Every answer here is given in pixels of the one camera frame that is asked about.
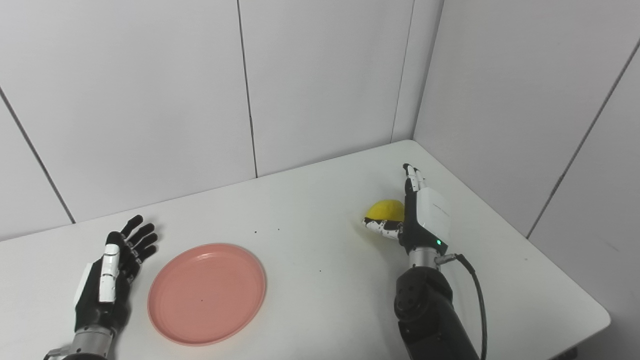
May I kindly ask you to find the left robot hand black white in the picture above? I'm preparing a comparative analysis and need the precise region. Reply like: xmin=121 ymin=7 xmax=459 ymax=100
xmin=73 ymin=214 xmax=159 ymax=333

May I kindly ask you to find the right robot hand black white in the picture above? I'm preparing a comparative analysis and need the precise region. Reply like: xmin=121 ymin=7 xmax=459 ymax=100
xmin=362 ymin=163 xmax=452 ymax=256

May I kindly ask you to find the yellow lemon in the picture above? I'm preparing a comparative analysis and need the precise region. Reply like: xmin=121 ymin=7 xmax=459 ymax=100
xmin=364 ymin=199 xmax=406 ymax=240

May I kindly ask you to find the pink round plate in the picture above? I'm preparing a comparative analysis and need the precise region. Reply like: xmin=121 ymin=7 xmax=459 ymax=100
xmin=147 ymin=243 xmax=268 ymax=347

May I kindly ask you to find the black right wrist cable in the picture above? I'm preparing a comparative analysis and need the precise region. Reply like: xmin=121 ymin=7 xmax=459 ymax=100
xmin=435 ymin=253 xmax=489 ymax=360

